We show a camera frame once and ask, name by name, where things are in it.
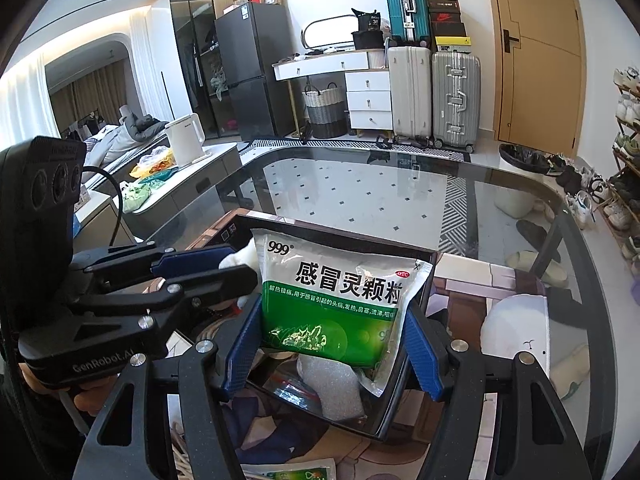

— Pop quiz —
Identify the white plush keychain toy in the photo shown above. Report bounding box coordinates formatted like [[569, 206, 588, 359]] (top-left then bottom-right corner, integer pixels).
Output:
[[218, 240, 262, 313]]

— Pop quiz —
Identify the green white medicine sachet bag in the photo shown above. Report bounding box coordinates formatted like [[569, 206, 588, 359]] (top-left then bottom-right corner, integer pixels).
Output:
[[252, 229, 433, 396]]

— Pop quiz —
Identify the left hand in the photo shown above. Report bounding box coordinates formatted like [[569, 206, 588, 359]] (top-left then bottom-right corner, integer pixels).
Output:
[[20, 363, 118, 416]]

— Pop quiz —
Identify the grey side cabinet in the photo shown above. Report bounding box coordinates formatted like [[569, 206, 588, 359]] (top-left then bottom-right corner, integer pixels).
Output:
[[124, 143, 242, 240]]

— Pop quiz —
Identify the white electric kettle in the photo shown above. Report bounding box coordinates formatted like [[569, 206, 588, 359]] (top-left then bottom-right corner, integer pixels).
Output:
[[165, 113, 205, 167]]

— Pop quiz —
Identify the anime print desk mat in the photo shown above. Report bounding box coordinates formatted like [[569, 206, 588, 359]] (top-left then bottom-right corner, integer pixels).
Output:
[[164, 209, 551, 480]]

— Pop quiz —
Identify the black storage box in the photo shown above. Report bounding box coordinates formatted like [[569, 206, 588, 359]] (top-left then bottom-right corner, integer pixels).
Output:
[[191, 209, 437, 440]]

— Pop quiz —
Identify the woven laundry basket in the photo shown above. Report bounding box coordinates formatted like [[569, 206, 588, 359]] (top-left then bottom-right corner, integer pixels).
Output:
[[303, 81, 348, 139]]

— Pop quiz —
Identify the black refrigerator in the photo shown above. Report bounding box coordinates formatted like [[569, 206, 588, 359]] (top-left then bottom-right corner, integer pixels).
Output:
[[216, 2, 295, 142]]

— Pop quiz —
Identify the wooden shoe rack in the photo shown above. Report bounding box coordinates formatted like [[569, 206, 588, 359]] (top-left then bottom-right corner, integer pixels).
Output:
[[603, 66, 639, 266]]

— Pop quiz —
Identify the dark glass wardrobe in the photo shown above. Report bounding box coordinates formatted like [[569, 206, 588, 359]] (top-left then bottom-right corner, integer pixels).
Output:
[[169, 0, 238, 139]]

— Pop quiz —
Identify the white dressing table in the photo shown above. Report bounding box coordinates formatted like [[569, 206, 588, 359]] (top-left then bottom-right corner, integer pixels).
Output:
[[273, 49, 393, 132]]

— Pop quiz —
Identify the white trash bin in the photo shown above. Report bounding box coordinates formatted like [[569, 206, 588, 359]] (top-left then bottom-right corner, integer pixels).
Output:
[[493, 142, 551, 220]]

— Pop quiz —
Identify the oval vanity mirror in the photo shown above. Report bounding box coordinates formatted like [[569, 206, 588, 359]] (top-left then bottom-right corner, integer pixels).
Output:
[[300, 14, 358, 50]]

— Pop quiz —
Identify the black handbag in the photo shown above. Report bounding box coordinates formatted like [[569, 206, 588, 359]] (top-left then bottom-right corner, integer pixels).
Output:
[[352, 9, 384, 50]]

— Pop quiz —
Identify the white hard suitcase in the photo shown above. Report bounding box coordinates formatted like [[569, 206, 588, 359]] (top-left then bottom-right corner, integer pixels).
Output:
[[387, 47, 432, 141]]

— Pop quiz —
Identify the silver aluminium suitcase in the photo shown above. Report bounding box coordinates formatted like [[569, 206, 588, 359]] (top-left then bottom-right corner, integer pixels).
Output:
[[432, 51, 482, 153]]

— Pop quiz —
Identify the teal hard suitcase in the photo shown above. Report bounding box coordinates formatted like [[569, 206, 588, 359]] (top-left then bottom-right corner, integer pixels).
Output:
[[386, 0, 431, 48]]

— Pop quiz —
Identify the stack of shoe boxes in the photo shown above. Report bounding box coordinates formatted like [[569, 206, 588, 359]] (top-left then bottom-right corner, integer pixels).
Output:
[[427, 0, 472, 53]]

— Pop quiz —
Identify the wooden door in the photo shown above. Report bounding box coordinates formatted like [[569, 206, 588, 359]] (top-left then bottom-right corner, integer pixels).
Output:
[[490, 0, 586, 157]]

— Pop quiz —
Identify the black camera cable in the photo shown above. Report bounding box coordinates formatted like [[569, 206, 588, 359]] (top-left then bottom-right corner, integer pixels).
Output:
[[79, 164, 124, 248]]

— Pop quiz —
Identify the black camera module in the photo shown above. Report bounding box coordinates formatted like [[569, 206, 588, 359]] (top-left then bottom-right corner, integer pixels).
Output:
[[1, 136, 86, 330]]

